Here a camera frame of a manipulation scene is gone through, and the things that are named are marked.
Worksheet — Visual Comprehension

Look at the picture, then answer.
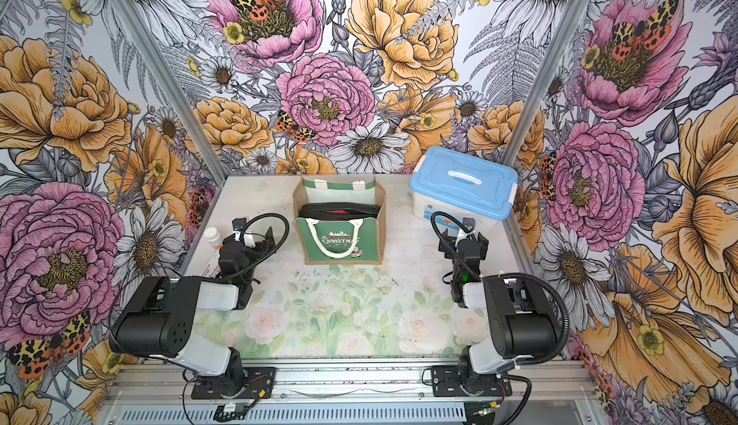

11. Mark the green burlap Christmas canvas bag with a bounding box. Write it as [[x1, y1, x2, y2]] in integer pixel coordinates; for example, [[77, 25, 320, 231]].
[[292, 175, 386, 265]]

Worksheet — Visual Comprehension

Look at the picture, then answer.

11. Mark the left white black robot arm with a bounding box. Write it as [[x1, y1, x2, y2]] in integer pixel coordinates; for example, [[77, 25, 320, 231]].
[[110, 229, 276, 398]]

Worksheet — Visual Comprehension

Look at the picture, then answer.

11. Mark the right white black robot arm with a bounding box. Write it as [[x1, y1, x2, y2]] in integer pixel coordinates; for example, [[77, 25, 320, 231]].
[[432, 232, 571, 397]]

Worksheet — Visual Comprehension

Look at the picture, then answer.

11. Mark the white pill bottle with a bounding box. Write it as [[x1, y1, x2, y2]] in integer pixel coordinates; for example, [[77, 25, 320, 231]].
[[203, 227, 223, 250]]

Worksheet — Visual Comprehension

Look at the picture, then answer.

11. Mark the blue lid plastic storage box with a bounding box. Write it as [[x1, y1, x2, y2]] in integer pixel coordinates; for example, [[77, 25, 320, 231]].
[[409, 146, 519, 231]]

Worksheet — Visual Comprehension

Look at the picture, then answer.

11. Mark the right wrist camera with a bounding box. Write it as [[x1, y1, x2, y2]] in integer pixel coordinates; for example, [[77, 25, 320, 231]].
[[457, 217, 476, 240]]

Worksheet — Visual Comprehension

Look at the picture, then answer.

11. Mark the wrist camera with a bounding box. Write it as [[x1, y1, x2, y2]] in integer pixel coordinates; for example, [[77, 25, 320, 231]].
[[232, 217, 256, 247], [457, 217, 476, 240]]

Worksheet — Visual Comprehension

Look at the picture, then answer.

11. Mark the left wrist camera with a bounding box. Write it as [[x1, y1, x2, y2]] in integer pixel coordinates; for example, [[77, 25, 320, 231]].
[[232, 217, 256, 247]]

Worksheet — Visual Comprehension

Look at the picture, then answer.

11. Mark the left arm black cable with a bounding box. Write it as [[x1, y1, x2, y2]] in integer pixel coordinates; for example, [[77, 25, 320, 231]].
[[215, 212, 290, 285]]

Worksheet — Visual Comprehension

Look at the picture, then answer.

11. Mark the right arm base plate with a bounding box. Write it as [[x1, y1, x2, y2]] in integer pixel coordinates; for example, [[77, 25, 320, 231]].
[[430, 365, 512, 399]]

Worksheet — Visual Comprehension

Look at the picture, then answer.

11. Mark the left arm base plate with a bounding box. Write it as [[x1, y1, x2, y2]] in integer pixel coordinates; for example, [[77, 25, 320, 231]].
[[190, 367, 277, 400]]

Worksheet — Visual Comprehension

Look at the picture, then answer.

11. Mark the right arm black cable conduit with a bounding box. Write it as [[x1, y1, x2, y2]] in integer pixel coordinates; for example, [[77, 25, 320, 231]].
[[429, 210, 572, 367]]

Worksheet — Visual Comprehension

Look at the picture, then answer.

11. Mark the aluminium front rail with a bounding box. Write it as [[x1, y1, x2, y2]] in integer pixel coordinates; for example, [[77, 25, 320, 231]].
[[103, 358, 595, 409]]

